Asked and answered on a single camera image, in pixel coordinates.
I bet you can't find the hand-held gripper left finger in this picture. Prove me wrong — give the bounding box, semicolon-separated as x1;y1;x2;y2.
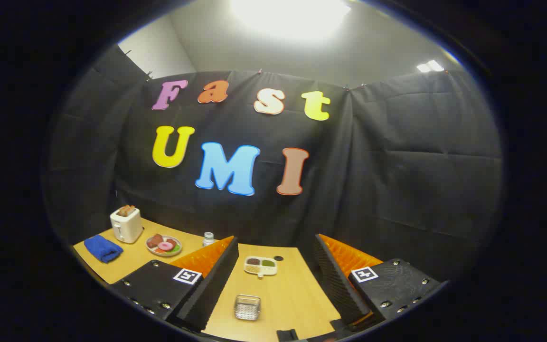
110;236;239;333

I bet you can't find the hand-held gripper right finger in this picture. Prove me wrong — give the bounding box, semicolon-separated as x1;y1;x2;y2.
314;234;445;332

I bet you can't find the white divided bean tray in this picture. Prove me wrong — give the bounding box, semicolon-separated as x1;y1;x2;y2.
244;256;278;278

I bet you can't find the grey food plate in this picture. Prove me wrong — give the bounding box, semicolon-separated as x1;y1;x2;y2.
145;234;183;257

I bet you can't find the white toaster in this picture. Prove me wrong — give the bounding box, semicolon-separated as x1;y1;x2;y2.
110;207;144;244

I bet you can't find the blue folded towel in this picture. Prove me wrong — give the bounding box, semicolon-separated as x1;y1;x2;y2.
84;234;124;264

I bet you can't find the small ceiling light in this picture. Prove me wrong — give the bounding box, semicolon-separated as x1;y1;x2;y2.
416;59;445;73

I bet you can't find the large ceiling light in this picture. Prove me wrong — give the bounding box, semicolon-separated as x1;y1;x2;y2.
228;0;352;41

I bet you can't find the metal wire basket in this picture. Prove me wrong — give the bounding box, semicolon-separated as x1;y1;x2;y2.
234;294;262;322

